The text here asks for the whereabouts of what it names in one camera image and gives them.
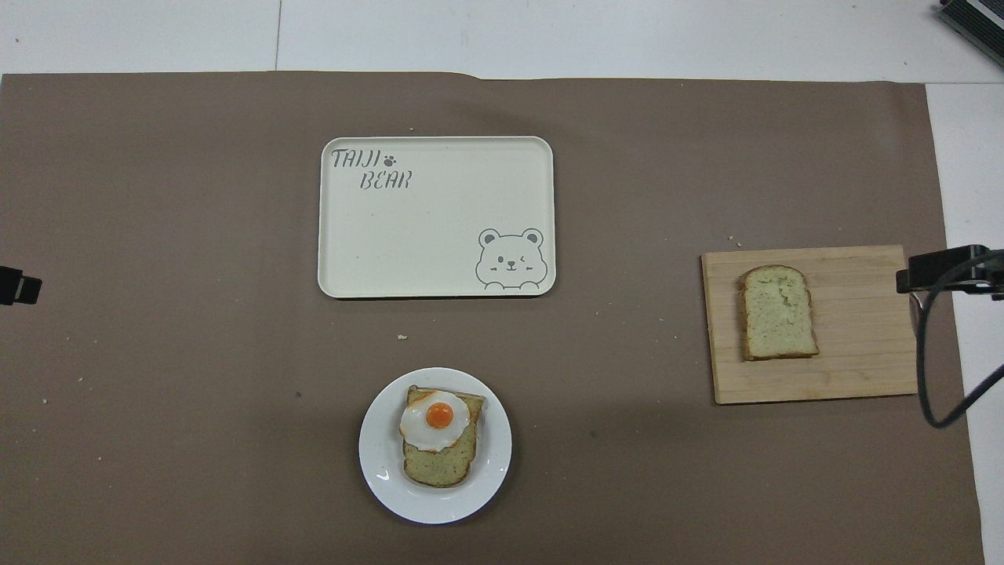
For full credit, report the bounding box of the white round plate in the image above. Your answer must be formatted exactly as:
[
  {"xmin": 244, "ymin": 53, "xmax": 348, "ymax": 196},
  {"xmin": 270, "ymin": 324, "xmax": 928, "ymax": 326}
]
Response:
[{"xmin": 358, "ymin": 367, "xmax": 513, "ymax": 525}]

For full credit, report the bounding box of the cream tray with bear print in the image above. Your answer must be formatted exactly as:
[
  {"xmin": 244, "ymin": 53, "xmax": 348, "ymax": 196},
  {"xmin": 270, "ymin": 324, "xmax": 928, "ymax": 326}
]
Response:
[{"xmin": 317, "ymin": 136, "xmax": 557, "ymax": 300}]

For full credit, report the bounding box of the fried egg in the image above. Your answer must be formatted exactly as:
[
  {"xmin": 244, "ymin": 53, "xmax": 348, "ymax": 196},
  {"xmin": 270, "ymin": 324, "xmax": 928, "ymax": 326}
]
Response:
[{"xmin": 398, "ymin": 390, "xmax": 473, "ymax": 453}]

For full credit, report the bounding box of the bread slice under egg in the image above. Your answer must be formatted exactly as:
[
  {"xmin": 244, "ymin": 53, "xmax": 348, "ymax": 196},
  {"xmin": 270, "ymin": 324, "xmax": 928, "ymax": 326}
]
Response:
[{"xmin": 402, "ymin": 385, "xmax": 487, "ymax": 489}]

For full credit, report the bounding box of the plain bread slice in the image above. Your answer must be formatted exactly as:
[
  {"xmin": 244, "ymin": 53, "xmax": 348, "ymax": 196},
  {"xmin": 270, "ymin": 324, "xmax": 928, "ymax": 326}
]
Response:
[{"xmin": 737, "ymin": 264, "xmax": 820, "ymax": 362}]

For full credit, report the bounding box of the wooden cutting board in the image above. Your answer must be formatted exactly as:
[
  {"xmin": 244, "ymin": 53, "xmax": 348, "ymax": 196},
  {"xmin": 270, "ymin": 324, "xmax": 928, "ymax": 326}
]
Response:
[{"xmin": 700, "ymin": 245, "xmax": 920, "ymax": 406}]

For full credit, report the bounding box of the black stand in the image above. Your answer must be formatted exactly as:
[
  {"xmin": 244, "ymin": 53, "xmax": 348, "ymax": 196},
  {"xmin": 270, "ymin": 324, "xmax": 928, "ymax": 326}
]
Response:
[{"xmin": 937, "ymin": 0, "xmax": 1004, "ymax": 46}]

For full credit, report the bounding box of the black cable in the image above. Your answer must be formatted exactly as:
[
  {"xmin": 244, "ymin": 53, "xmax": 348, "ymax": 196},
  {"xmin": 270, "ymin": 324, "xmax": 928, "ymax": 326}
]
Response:
[{"xmin": 915, "ymin": 249, "xmax": 1004, "ymax": 430}]

